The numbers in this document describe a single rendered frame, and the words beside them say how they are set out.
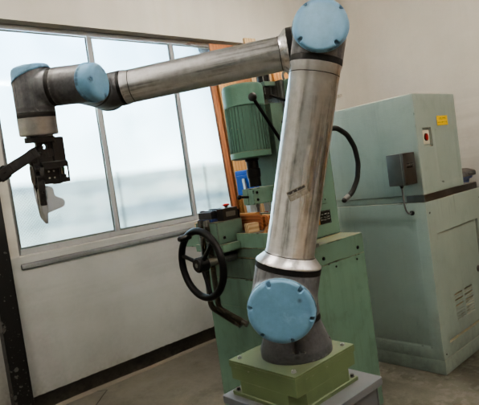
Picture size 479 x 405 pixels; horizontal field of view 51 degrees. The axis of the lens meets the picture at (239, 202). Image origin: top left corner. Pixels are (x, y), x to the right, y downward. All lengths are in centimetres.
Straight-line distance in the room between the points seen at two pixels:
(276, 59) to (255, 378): 80
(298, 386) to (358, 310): 111
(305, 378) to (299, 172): 50
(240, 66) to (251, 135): 84
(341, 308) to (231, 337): 49
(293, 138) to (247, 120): 101
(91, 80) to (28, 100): 16
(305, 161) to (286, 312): 32
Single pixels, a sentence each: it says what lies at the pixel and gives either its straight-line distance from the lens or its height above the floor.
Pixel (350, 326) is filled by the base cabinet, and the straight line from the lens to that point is 229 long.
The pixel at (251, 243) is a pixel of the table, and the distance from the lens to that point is 198.
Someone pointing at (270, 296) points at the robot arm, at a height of 87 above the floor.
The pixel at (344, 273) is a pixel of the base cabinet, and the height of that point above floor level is 65.
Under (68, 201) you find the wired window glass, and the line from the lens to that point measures 314.
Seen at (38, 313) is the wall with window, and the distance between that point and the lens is 302.
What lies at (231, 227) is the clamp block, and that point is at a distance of 202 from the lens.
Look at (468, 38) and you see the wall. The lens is 410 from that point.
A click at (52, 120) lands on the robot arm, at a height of 132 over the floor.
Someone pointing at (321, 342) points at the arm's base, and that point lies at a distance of 133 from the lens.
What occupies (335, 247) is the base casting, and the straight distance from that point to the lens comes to 218.
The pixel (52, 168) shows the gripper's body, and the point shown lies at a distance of 129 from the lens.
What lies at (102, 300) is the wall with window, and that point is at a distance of 316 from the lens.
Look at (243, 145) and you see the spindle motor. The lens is 207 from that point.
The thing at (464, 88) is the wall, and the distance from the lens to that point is 408.
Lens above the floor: 113
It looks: 3 degrees down
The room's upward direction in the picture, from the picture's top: 8 degrees counter-clockwise
